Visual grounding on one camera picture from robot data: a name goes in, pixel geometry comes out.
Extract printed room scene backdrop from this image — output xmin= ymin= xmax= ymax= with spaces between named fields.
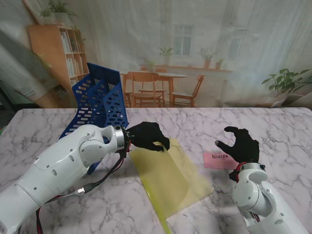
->
xmin=0 ymin=0 xmax=312 ymax=109

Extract blue perforated plastic file rack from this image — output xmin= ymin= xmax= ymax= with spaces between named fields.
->
xmin=58 ymin=62 xmax=129 ymax=175

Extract red and black arm cables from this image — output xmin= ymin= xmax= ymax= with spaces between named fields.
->
xmin=36 ymin=136 xmax=134 ymax=234
xmin=234 ymin=161 xmax=263 ymax=224

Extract red and black left arm cables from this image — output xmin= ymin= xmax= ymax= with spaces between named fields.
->
xmin=36 ymin=136 xmax=134 ymax=234

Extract red and black right arm cables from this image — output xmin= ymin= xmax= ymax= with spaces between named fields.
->
xmin=234 ymin=161 xmax=263 ymax=224

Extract pink paper receipt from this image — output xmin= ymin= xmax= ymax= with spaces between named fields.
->
xmin=202 ymin=151 xmax=241 ymax=170

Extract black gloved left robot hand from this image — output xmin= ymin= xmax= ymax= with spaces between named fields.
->
xmin=128 ymin=121 xmax=171 ymax=152

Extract yellow-green translucent file folder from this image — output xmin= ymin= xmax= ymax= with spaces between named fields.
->
xmin=130 ymin=137 xmax=215 ymax=218

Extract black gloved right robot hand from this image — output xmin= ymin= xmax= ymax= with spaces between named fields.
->
xmin=214 ymin=126 xmax=260 ymax=164

